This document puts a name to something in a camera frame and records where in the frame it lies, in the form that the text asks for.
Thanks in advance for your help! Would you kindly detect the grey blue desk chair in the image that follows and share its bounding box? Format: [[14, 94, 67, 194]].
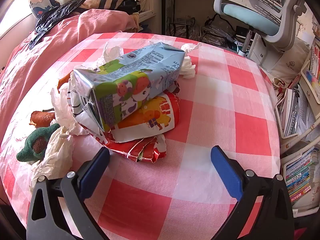
[[213, 0, 307, 57]]

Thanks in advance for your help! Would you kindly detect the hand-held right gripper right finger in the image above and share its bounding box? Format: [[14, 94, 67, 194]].
[[210, 145, 295, 240]]

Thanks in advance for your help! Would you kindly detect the red white checkered tablecloth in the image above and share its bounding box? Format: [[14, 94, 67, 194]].
[[0, 31, 282, 240]]

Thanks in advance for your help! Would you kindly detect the printed milk carton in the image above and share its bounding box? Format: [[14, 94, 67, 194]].
[[67, 42, 186, 132]]

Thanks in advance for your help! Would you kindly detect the pink blanket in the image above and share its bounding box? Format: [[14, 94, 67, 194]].
[[0, 9, 138, 130]]

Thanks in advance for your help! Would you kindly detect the round red printed wrapper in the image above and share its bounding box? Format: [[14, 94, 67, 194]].
[[110, 80, 181, 143]]

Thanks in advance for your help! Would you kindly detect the orange peel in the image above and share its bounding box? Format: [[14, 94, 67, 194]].
[[29, 111, 56, 128], [57, 72, 74, 92]]

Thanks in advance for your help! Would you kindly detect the clear storage bag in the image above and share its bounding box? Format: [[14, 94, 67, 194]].
[[200, 22, 240, 48], [170, 17, 200, 39]]

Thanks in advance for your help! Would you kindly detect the bundle of booklets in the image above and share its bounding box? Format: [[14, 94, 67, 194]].
[[276, 85, 318, 137]]

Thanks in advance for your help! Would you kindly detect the white book rack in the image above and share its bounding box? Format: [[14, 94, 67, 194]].
[[274, 37, 320, 215]]

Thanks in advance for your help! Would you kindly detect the black shiny jacket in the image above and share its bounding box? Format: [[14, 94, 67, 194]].
[[29, 0, 88, 50]]

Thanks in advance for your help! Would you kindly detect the striped beige cloth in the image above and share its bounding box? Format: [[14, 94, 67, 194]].
[[81, 0, 140, 15]]

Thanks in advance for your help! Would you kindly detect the window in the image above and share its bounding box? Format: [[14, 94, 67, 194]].
[[0, 0, 33, 45]]

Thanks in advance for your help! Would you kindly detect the black picture frame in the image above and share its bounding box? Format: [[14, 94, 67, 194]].
[[161, 0, 176, 36]]

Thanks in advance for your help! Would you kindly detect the cream tote with tree print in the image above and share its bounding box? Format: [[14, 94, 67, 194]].
[[269, 40, 310, 80]]

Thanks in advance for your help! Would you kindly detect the bag with red handles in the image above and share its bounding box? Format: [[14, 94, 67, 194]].
[[272, 79, 295, 98]]

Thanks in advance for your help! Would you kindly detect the green avocado plush toy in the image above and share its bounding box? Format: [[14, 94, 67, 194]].
[[16, 123, 60, 162]]

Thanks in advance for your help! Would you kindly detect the small white cabinet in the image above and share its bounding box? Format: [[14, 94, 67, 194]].
[[247, 34, 284, 68]]

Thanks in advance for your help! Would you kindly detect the stack of colourful books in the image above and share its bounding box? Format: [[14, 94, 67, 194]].
[[285, 147, 320, 205]]

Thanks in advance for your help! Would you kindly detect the white shelf unit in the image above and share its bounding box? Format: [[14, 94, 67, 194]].
[[137, 0, 160, 27]]

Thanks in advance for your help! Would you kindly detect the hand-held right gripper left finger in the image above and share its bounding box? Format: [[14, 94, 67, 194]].
[[26, 146, 110, 240]]

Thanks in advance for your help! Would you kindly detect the row of upright books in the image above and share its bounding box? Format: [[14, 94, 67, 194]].
[[307, 44, 320, 83]]

